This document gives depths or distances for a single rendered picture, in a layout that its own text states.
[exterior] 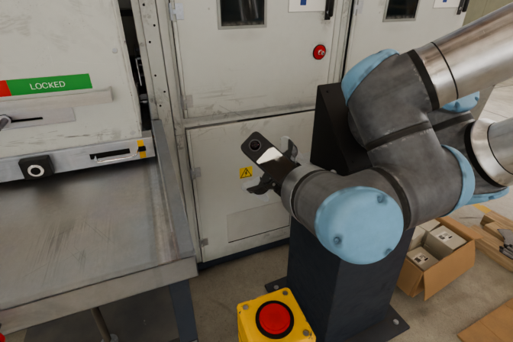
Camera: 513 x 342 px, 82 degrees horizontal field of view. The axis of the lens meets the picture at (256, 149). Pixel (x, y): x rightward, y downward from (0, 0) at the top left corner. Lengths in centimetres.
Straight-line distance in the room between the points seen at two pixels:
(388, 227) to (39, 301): 53
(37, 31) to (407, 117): 72
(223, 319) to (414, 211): 120
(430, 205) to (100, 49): 71
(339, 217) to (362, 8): 111
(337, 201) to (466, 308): 148
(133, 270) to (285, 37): 93
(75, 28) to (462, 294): 183
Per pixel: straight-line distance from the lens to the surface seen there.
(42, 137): 87
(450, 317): 173
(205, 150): 122
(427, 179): 42
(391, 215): 37
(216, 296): 157
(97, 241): 67
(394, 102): 43
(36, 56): 81
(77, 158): 87
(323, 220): 36
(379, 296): 137
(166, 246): 61
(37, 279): 66
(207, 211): 139
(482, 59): 45
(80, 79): 81
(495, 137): 74
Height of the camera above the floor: 128
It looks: 29 degrees down
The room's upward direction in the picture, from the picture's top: straight up
